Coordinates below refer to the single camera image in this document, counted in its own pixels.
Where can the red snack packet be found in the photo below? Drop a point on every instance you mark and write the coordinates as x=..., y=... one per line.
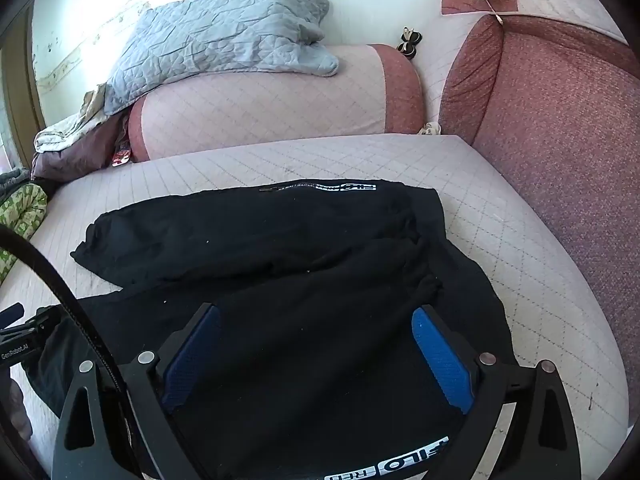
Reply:
x=121, y=157

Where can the black pants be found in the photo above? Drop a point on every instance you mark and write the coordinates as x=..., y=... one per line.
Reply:
x=300, y=260

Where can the wooden framed window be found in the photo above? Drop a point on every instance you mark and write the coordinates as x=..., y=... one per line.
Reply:
x=10, y=110

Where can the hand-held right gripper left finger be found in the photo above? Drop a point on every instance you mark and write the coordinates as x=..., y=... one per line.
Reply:
x=192, y=355

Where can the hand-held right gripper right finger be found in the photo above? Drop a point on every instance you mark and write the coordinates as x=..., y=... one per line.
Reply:
x=440, y=355

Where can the red sofa back cushion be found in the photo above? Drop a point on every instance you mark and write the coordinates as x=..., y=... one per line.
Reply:
x=550, y=125

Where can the green patterned cloth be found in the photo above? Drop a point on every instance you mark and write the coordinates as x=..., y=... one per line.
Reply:
x=20, y=220

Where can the pink red patterned pillow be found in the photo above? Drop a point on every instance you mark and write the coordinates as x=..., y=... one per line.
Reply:
x=545, y=0

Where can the pink bolster pillow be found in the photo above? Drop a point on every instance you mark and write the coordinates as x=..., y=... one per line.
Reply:
x=280, y=105

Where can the white crumpled cloth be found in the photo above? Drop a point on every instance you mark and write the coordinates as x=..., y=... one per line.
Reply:
x=65, y=132

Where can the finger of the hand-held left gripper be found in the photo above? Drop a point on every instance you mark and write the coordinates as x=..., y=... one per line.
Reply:
x=42, y=321

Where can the blue-grey quilted blanket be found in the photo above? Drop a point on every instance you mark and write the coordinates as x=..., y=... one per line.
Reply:
x=215, y=35

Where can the purple cloth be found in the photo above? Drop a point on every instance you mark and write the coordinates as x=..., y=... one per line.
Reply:
x=80, y=157

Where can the small white trinket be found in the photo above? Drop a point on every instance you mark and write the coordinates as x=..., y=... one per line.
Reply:
x=429, y=129

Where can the dark grey plaid cloth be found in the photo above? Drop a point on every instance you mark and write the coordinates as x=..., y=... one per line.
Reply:
x=12, y=178

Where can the pink quilted mattress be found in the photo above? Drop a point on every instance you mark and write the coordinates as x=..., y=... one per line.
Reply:
x=500, y=240

